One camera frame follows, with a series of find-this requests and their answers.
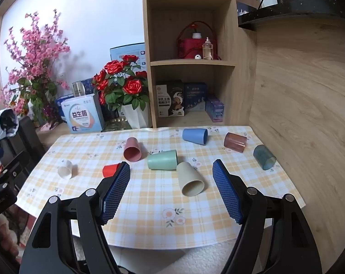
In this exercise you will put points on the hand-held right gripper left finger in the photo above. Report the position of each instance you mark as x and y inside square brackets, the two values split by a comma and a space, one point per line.
[116, 194]

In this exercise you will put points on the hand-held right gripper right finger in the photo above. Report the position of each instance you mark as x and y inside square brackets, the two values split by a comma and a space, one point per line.
[228, 194]

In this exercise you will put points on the beige cup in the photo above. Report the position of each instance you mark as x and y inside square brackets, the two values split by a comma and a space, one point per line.
[189, 177]

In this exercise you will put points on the small red cup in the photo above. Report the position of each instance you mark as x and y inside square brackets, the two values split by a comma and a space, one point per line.
[109, 170]

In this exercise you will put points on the pink cup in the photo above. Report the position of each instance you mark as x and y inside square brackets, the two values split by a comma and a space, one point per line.
[132, 151]

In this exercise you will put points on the brown translucent cup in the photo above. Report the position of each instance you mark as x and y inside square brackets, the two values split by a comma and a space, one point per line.
[234, 142]

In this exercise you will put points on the grey-blue translucent cup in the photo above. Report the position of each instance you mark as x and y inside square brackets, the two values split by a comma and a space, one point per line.
[263, 155]

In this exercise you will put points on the green cup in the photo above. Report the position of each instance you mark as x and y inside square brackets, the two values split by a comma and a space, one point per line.
[161, 160]

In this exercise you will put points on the small white cup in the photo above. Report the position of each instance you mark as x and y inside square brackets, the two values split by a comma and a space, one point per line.
[64, 169]

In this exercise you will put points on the blue cup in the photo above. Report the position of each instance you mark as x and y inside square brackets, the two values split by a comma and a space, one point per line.
[193, 135]

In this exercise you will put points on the yellow checkered tablecloth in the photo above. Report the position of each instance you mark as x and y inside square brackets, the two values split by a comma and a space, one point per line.
[149, 205]

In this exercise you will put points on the black chair back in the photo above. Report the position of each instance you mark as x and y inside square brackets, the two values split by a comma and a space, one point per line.
[30, 137]

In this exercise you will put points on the red patterned cloth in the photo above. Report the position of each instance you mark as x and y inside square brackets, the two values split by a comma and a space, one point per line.
[7, 225]

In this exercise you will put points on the clear plastic tray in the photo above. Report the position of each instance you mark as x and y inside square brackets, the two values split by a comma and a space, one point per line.
[115, 125]

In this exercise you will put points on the white faceted vase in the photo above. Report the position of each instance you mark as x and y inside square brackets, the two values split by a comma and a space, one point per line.
[135, 117]

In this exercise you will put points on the purple box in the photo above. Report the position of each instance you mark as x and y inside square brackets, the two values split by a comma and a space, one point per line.
[215, 110]

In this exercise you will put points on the white and blue box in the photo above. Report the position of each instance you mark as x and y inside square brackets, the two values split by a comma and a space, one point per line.
[81, 114]

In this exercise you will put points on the pink blossom branches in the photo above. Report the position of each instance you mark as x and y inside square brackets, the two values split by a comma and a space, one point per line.
[38, 71]

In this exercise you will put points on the dark blue box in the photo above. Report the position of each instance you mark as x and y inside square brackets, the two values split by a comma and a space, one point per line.
[195, 97]

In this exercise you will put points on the steel tumbler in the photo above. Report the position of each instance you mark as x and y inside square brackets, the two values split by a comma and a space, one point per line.
[78, 89]

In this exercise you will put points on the dark snack box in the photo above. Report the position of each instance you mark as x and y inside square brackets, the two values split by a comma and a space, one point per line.
[169, 100]

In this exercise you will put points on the red rose bouquet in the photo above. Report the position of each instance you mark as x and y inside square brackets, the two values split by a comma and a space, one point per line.
[131, 86]

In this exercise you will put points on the navy starry box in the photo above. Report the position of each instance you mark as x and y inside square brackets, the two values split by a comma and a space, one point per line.
[89, 85]

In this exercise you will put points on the small white round figure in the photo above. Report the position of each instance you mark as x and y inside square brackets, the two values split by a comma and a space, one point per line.
[197, 57]

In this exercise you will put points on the light blue carton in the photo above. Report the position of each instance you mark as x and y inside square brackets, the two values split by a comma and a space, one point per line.
[124, 50]

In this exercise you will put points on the glass bottle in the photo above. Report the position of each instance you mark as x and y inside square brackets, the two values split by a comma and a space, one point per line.
[207, 50]

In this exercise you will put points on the red basket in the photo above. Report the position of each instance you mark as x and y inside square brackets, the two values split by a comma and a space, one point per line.
[189, 48]

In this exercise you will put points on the small white jar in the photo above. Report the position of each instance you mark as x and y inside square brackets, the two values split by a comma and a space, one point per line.
[196, 35]

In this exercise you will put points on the wooden shelf unit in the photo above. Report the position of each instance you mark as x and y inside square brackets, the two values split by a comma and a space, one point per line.
[189, 17]

